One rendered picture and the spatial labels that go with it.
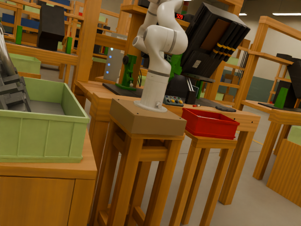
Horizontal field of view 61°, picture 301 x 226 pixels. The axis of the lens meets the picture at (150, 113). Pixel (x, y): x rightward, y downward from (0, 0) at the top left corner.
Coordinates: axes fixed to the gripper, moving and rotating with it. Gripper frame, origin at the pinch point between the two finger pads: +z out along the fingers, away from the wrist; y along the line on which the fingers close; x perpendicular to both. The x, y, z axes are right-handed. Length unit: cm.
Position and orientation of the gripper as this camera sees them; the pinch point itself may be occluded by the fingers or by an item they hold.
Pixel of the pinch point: (166, 59)
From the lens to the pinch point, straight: 212.1
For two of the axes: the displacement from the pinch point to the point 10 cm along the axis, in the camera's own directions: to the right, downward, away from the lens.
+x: -6.4, 4.3, 6.4
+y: -0.2, -8.4, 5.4
